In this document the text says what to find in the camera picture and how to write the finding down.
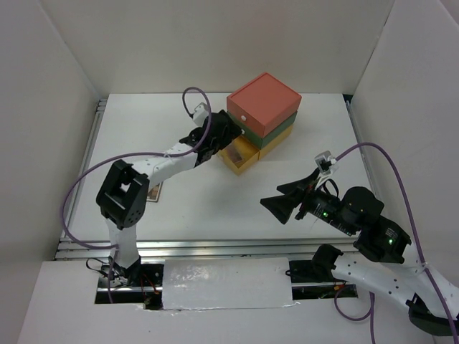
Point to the yellow drawer box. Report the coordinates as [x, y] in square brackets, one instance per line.
[251, 153]

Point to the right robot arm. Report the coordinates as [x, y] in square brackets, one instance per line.
[429, 299]

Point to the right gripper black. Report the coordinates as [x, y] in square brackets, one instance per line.
[279, 206]

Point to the aluminium table rail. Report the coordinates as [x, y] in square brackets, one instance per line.
[209, 211]

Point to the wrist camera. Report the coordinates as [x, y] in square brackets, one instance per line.
[200, 114]
[326, 163]

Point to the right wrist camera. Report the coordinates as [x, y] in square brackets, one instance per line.
[326, 163]

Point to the pink-brown eyeshadow palette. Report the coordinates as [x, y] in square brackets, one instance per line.
[234, 154]

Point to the white front cover panel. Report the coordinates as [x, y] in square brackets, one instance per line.
[212, 284]

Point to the brown eyeshadow palette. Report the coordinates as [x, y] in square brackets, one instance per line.
[154, 194]

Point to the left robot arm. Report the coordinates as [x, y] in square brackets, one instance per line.
[123, 195]

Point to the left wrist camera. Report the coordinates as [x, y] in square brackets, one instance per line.
[200, 114]

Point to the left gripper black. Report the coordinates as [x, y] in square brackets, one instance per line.
[230, 131]

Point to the green drawer box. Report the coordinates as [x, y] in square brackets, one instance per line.
[261, 142]

